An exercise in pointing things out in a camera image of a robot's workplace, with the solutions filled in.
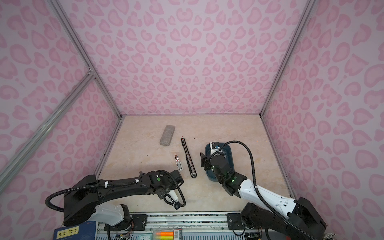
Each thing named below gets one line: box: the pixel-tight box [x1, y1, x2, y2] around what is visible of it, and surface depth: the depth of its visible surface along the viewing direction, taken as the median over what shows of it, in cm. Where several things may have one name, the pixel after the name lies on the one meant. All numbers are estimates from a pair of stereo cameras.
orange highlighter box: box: [154, 229, 182, 240], surface depth 71 cm
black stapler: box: [181, 137, 197, 179], surface depth 95 cm
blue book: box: [53, 221, 97, 240], surface depth 71 cm
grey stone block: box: [159, 125, 175, 147], surface depth 106 cm
